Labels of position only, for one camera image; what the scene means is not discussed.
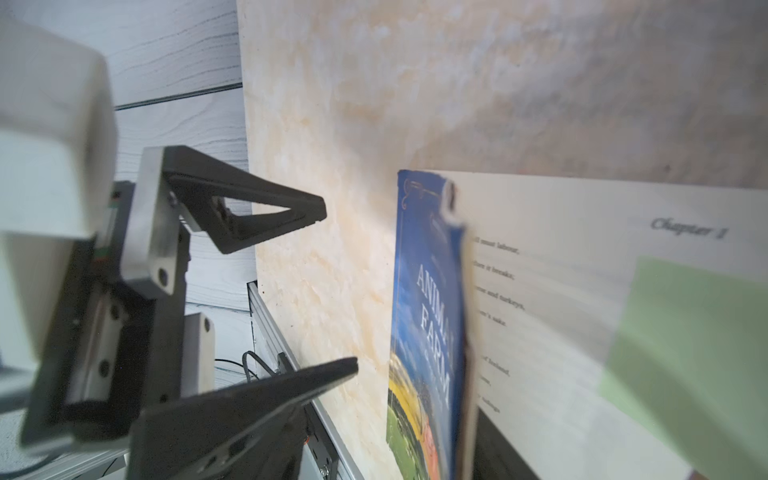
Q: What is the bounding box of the front aluminium rail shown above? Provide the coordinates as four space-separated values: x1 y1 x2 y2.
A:
247 281 363 479

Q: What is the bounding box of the green sticky note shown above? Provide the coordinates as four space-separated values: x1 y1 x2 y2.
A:
599 257 767 479

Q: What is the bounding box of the Animal Farm paperback book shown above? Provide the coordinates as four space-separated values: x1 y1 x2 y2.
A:
386 170 767 479

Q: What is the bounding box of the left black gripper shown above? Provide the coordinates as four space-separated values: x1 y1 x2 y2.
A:
20 146 327 479

